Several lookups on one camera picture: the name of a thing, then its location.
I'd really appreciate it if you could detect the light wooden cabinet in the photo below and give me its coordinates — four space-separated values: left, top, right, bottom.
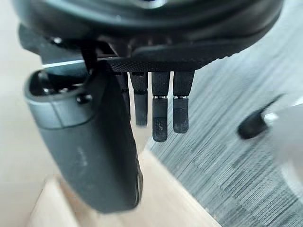
0 0 220 227

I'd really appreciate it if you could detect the dark robot foot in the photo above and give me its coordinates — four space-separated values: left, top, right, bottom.
237 94 286 140

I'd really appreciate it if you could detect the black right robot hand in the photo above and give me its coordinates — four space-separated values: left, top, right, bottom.
10 0 285 215

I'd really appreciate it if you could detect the silver robot leg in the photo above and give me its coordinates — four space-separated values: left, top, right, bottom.
264 98 303 197

